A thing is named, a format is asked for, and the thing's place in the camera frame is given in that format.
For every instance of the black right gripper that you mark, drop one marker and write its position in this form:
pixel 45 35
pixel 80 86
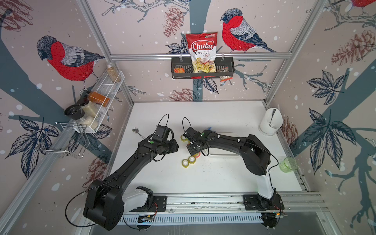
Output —
pixel 192 153

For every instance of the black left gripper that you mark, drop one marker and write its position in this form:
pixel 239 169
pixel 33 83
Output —
pixel 175 146

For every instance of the white storage box tray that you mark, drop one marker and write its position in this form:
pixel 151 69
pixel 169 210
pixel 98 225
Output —
pixel 220 153

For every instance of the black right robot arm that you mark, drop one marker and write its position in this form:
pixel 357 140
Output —
pixel 255 155

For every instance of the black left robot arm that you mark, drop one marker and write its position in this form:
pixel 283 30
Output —
pixel 104 203

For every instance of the metal spoon on table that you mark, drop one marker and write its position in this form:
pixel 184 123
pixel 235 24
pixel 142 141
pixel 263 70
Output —
pixel 136 131

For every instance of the small snack packet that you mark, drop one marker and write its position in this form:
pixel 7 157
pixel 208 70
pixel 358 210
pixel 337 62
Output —
pixel 225 78

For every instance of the white utensil holder cup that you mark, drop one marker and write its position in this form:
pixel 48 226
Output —
pixel 271 122

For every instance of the orange spice bottle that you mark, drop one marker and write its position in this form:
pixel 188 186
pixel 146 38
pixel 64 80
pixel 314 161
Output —
pixel 98 98

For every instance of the green glass cup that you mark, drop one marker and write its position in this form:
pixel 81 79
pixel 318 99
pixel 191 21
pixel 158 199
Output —
pixel 288 164

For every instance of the clear spice jar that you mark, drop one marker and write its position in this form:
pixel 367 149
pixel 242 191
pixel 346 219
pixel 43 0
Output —
pixel 113 73

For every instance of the black lid spice jar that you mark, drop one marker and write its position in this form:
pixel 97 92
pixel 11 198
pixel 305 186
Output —
pixel 76 113

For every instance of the Chuba cassava chips bag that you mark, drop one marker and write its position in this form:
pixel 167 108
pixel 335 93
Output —
pixel 202 49

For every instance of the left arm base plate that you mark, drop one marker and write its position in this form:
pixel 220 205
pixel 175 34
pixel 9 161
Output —
pixel 142 199

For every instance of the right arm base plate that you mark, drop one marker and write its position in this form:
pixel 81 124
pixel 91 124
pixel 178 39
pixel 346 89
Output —
pixel 255 202

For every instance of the black wire wall basket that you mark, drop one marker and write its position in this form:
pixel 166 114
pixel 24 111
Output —
pixel 184 68

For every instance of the white wire spice rack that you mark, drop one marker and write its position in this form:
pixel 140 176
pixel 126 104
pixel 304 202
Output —
pixel 100 115

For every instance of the chrome wire rack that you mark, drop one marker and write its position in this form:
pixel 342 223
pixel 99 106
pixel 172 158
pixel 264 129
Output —
pixel 64 139

